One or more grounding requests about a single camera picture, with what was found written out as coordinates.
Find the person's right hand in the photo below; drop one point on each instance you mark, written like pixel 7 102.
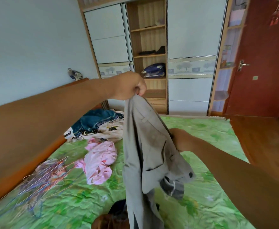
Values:
pixel 181 140

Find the person's left hand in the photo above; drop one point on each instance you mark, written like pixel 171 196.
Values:
pixel 126 85

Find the person's left fingers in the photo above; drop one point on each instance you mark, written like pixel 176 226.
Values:
pixel 141 89

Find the grey trousers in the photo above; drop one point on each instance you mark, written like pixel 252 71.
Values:
pixel 149 145

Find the person's left forearm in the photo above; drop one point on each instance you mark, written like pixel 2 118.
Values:
pixel 46 121

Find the person's right forearm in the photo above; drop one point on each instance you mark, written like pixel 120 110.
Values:
pixel 237 178

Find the folded dark blue cloth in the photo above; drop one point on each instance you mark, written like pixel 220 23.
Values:
pixel 154 70

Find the flat black item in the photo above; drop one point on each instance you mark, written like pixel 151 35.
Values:
pixel 146 52

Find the black folded item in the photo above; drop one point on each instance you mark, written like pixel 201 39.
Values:
pixel 161 50

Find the cream floral cloth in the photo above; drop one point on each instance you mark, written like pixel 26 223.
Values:
pixel 111 134

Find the blue denim jeans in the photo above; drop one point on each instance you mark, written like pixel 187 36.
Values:
pixel 94 121

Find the blue white patterned cushion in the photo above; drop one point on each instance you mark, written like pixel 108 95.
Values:
pixel 74 74

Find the green leaf-print bed sheet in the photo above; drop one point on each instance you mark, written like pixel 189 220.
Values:
pixel 208 131

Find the grey hat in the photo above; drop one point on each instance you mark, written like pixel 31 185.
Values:
pixel 221 95

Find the white and wood wardrobe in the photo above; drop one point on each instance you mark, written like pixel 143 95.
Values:
pixel 192 26

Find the pink garment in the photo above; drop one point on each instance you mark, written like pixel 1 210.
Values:
pixel 99 162

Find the open wooden corner shelf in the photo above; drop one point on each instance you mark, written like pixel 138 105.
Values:
pixel 225 76

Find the pink folded cloth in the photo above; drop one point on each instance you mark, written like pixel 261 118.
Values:
pixel 236 17

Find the black garment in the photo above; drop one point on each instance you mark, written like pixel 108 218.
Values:
pixel 118 207

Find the red-brown wooden door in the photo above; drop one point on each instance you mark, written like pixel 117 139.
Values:
pixel 265 69

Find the brown leather bag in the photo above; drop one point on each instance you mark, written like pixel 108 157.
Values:
pixel 108 223

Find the brown wooden headboard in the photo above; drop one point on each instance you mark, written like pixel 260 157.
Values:
pixel 15 175

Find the red hanging ornament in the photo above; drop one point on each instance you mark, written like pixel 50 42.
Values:
pixel 275 15

